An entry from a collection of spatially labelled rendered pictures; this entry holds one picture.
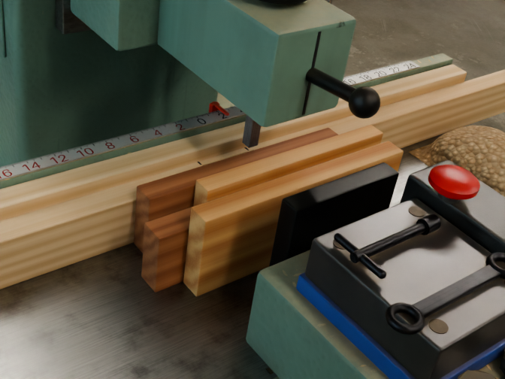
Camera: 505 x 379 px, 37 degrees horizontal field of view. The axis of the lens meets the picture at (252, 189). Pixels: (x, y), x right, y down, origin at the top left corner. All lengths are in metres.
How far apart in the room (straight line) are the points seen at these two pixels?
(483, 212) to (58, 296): 0.27
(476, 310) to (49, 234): 0.27
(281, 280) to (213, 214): 0.07
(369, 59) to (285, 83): 2.57
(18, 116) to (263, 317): 0.33
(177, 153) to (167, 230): 0.09
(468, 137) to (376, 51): 2.45
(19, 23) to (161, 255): 0.25
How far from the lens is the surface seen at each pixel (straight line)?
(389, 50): 3.18
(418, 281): 0.42
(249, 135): 0.58
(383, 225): 0.45
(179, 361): 0.48
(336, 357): 0.43
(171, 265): 0.51
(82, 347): 0.49
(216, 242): 0.50
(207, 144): 0.58
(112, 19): 0.58
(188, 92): 0.78
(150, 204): 0.52
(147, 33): 0.59
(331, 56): 0.52
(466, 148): 0.70
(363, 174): 0.50
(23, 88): 0.68
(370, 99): 0.47
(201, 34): 0.55
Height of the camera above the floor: 1.26
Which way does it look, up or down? 35 degrees down
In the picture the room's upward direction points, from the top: 9 degrees clockwise
